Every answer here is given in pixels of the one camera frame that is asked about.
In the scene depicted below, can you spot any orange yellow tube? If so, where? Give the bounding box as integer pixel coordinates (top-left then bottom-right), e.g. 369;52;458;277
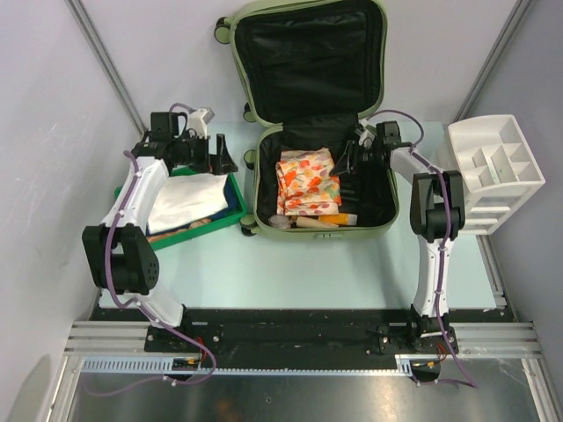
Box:
318;213;358;226

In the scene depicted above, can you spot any navy blue cloth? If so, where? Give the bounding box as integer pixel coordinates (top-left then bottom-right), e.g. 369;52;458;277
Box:
208;176;240;222

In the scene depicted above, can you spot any orange rabbit print cloth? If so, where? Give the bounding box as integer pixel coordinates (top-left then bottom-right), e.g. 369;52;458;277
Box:
148;218;212;243

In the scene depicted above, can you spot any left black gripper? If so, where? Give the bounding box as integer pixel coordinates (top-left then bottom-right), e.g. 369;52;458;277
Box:
173;131;238;176

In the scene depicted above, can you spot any right aluminium frame post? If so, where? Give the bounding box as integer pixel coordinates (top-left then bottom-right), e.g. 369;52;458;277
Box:
453;0;535;122

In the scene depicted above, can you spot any floral tulip print cloth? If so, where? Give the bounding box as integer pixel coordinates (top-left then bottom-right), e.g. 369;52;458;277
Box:
275;148;342;216

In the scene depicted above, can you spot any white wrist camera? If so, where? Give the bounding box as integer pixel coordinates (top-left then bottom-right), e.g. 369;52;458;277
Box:
187;107;215;139
355;125;376;149

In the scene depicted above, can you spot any green plastic tray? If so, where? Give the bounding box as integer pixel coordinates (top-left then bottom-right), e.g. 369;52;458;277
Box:
120;167;246;251

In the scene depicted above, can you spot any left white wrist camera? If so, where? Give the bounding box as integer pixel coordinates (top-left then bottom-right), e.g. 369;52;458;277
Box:
187;107;215;139

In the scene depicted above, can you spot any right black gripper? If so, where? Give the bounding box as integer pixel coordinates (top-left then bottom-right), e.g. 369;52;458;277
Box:
329;140;384;181

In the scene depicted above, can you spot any white plastic drawer organizer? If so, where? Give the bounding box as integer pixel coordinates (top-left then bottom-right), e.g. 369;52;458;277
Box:
435;114;545;236

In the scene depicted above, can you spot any white cloth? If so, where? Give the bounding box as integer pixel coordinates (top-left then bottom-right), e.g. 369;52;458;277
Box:
148;173;228;234

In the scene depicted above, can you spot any left aluminium frame post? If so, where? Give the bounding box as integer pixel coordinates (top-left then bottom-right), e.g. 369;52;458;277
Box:
64;0;147;135

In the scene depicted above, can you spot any olive green hard-shell suitcase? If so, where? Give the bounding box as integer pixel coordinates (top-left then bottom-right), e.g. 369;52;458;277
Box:
214;1;399;240

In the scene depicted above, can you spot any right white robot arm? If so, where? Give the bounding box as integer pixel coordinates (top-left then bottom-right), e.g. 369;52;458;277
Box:
333;121;465;354

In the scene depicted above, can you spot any white slotted cable duct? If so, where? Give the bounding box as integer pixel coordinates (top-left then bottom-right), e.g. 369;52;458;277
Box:
81;353;445;377

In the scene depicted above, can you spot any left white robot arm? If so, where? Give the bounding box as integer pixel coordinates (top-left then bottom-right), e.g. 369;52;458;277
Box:
82;107;238;352

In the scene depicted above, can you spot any aluminium frame post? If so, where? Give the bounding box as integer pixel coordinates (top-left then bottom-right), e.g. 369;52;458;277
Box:
64;0;147;135
453;0;535;122

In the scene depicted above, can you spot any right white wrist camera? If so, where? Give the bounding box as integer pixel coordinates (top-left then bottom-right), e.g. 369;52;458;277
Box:
355;125;376;149

